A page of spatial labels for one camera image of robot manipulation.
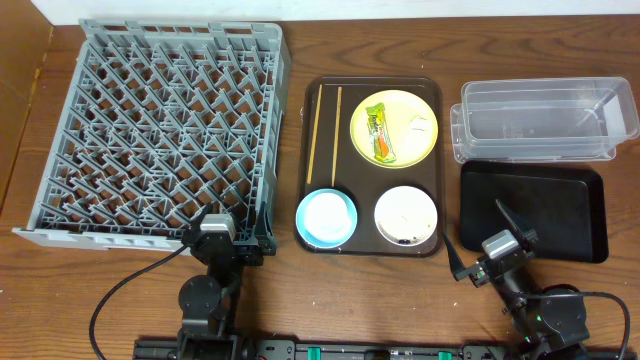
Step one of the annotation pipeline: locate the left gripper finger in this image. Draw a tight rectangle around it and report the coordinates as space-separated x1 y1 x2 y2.
253 202 276 255
188 203 213 233

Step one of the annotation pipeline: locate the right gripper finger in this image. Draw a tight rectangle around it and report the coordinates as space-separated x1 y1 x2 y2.
495 199 539 245
442 233 467 281

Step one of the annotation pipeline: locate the white pink bowl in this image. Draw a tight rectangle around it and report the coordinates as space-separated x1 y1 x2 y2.
374 186 438 247

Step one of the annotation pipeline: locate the green snack wrapper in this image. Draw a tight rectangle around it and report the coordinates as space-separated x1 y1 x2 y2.
366 102 396 163

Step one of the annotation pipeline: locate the white tissue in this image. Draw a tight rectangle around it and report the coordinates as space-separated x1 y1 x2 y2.
408 116 430 136

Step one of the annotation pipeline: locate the white cup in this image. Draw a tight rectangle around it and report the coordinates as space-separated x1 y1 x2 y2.
304 192 352 242

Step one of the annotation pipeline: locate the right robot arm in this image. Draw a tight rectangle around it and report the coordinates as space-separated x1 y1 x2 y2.
443 201 589 359

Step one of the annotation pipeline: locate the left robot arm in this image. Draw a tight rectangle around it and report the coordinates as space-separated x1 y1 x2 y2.
176 204 276 360

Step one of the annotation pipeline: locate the black waste tray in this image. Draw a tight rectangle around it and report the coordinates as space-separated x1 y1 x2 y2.
459 161 609 264

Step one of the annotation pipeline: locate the grey dishwasher rack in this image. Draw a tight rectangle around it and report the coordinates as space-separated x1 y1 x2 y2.
19 20 291 252

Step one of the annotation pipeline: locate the blue bowl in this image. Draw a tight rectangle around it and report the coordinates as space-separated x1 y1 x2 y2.
295 188 358 249

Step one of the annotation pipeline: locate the clear plastic bin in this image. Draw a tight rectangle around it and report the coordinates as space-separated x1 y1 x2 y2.
450 77 639 164

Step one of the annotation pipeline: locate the dark brown serving tray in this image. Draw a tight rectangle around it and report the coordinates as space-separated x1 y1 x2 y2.
295 76 446 258

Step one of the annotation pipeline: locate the yellow plate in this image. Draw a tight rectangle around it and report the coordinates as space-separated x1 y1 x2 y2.
349 90 439 169

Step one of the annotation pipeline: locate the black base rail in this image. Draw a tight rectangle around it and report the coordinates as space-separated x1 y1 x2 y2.
132 338 640 360

